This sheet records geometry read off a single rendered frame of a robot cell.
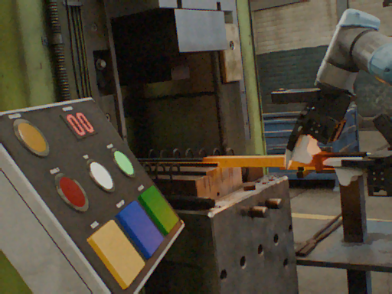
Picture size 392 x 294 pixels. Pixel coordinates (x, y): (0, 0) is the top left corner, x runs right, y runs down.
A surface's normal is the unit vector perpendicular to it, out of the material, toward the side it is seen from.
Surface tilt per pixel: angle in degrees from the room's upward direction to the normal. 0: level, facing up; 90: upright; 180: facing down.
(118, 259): 60
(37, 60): 90
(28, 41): 90
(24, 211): 90
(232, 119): 90
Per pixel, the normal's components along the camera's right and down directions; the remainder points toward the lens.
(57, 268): -0.18, 0.15
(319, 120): -0.59, 0.18
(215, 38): 0.81, -0.01
